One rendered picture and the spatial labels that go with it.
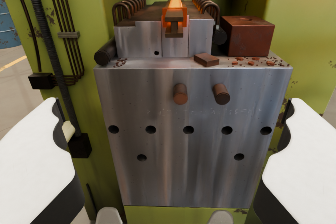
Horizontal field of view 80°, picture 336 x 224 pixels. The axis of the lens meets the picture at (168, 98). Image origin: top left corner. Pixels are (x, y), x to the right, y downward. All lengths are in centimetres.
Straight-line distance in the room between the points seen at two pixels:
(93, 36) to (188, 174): 45
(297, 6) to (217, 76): 31
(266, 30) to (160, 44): 21
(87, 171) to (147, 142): 50
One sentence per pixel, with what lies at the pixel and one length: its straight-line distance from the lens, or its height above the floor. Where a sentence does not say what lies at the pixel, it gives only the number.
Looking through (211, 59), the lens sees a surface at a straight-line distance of 40.
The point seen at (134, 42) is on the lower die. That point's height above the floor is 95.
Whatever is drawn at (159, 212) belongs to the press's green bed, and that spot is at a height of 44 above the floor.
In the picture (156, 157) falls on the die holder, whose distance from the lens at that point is 53.
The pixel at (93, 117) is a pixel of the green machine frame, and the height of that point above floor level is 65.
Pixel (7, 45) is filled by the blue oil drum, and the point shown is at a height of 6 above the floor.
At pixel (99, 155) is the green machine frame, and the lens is 87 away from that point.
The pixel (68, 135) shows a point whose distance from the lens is 74.
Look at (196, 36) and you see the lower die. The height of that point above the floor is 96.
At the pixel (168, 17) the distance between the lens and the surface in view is 32.
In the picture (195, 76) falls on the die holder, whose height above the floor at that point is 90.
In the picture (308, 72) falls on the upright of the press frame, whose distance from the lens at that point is 72.
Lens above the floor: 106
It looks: 30 degrees down
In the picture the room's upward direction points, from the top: 1 degrees counter-clockwise
